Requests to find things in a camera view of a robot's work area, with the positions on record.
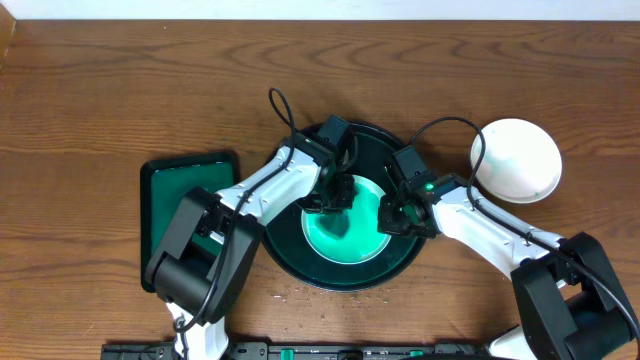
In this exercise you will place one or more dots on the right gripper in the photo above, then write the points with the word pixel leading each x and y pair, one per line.
pixel 386 223

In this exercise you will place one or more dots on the mint plate front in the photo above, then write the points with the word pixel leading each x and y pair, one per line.
pixel 363 241

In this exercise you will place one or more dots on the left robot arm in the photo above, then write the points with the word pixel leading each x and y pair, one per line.
pixel 197 246

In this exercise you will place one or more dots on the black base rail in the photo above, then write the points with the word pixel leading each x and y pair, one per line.
pixel 263 351

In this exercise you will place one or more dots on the round dark green tray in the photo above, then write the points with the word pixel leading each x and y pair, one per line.
pixel 285 241

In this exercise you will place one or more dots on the rectangular dark green tray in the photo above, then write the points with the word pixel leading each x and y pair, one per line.
pixel 163 184

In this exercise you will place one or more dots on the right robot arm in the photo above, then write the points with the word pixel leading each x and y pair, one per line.
pixel 570 301

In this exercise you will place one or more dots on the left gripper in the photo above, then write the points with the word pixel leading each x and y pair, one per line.
pixel 330 198

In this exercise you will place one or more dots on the white plate with green stain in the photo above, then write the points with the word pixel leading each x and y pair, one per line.
pixel 519 161

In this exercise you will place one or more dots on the green scouring sponge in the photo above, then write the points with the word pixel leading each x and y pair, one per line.
pixel 334 225

